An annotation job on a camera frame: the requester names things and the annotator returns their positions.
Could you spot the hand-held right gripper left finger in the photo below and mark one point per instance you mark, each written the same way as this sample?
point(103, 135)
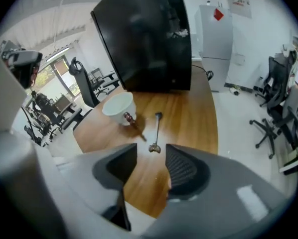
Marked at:
point(119, 163)

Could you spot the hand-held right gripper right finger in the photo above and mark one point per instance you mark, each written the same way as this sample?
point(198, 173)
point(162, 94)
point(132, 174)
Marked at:
point(189, 173)

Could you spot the metal spoon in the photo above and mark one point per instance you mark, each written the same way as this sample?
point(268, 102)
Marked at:
point(158, 131)

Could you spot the white cup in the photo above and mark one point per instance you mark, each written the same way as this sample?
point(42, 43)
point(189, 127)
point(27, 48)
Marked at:
point(119, 106)

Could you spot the black high-back office chair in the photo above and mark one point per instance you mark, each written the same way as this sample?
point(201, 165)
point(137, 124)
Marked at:
point(85, 86)

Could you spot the black tripod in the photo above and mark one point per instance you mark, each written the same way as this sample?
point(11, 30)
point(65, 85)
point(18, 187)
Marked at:
point(33, 131)

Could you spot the white power strip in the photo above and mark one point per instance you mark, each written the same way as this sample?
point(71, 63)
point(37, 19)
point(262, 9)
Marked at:
point(235, 90)

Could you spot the grey office chair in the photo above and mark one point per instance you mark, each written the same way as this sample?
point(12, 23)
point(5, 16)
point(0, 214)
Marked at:
point(286, 118)

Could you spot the ceiling strip lamp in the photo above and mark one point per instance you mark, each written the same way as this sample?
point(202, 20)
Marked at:
point(56, 54)

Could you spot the black mesh office chair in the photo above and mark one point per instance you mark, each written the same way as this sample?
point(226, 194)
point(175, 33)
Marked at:
point(273, 78)

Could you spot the black monitor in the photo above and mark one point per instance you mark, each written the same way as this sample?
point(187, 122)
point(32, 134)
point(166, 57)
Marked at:
point(149, 38)

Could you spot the white refrigerator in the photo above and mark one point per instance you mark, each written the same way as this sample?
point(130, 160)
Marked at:
point(215, 46)

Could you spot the white wall outlet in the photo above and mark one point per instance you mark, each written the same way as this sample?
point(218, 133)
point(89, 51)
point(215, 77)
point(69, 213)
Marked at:
point(240, 58)

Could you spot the black head-worn camera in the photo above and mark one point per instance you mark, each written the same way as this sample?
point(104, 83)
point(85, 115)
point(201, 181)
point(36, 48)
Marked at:
point(23, 61)

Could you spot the wall poster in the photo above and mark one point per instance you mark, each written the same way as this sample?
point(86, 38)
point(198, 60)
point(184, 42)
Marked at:
point(238, 1)

